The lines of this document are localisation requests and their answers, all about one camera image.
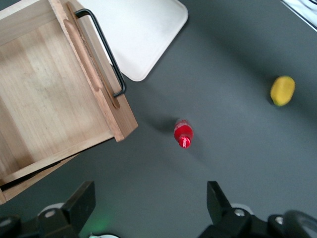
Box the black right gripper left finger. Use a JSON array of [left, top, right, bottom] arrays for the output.
[[0, 180, 96, 238]]

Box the yellow lemon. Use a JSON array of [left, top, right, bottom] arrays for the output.
[[269, 75, 296, 107]]

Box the wooden drawer cabinet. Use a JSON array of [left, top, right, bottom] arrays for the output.
[[0, 152, 81, 205]]

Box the cream plastic tray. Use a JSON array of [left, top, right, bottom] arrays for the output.
[[78, 0, 189, 82]]

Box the wooden drawer with black handle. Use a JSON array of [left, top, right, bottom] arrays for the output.
[[0, 0, 139, 185]]

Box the white table edge strip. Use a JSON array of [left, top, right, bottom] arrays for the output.
[[281, 0, 317, 32]]

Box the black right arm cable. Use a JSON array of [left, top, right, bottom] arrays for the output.
[[283, 210, 317, 238]]

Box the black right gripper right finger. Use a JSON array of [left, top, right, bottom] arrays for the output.
[[199, 180, 285, 238]]

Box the small red bottle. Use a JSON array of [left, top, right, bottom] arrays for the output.
[[173, 118, 194, 149]]

